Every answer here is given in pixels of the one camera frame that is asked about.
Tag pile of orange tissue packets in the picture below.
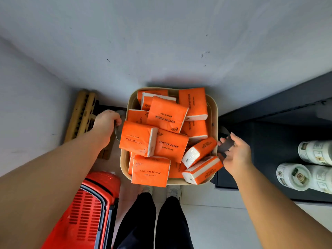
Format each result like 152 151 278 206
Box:
119 87 224 188

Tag person's left hand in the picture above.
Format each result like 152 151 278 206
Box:
91 109 122 151

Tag person's right white shoe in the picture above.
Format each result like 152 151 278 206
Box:
167 185 182 201

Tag person's black trousers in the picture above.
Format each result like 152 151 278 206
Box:
113 192 195 249

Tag yellow wooden slatted board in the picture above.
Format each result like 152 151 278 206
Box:
64 90 98 143

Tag person's right forearm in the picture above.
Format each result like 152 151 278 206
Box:
228 163 332 249

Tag person's right hand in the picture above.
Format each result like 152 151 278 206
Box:
217 132 253 179

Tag person's left forearm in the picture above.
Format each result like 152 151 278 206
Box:
0 127 105 249

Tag beige basket with grey handles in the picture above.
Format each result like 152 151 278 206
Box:
114 87 235 186

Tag black shelf unit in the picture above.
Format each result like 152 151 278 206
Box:
210 71 332 204

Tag dark brown board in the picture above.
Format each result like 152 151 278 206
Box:
93 100 127 160

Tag red plastic shopping basket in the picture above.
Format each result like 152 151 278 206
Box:
41 171 121 249

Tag white labelled roll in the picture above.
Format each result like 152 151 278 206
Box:
298 140 332 166
276 163 312 192
305 164 332 195

